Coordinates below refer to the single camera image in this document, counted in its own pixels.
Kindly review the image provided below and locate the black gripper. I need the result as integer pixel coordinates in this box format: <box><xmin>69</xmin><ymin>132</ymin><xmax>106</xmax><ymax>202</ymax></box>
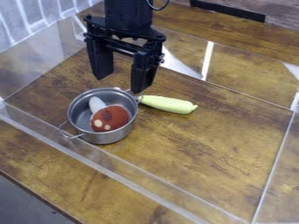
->
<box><xmin>83</xmin><ymin>15</ymin><xmax>165</xmax><ymax>94</ymax></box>

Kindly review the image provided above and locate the red and white toy mushroom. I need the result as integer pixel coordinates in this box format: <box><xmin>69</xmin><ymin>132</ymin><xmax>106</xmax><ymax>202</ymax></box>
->
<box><xmin>87</xmin><ymin>96</ymin><xmax>129</xmax><ymax>132</ymax></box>

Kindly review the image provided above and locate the silver metal pot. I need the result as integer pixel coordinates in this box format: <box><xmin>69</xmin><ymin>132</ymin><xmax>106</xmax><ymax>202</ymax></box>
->
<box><xmin>67</xmin><ymin>87</ymin><xmax>137</xmax><ymax>144</ymax></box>

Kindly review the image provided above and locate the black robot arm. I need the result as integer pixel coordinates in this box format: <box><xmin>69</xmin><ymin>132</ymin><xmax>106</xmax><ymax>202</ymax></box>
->
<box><xmin>83</xmin><ymin>0</ymin><xmax>168</xmax><ymax>94</ymax></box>

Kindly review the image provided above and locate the black bar in background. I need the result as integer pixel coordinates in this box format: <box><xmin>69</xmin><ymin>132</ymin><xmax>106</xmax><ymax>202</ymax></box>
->
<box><xmin>189</xmin><ymin>0</ymin><xmax>266</xmax><ymax>23</ymax></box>

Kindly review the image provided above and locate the spoon with green handle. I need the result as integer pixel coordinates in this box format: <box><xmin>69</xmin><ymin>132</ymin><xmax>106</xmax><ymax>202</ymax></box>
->
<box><xmin>135</xmin><ymin>95</ymin><xmax>197</xmax><ymax>115</ymax></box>

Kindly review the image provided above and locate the black cable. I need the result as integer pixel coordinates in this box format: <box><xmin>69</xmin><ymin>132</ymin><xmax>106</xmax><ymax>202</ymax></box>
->
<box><xmin>144</xmin><ymin>0</ymin><xmax>172</xmax><ymax>11</ymax></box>

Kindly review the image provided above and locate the clear acrylic enclosure wall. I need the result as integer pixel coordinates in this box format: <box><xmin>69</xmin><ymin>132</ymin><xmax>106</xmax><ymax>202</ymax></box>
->
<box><xmin>0</xmin><ymin>0</ymin><xmax>299</xmax><ymax>224</ymax></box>

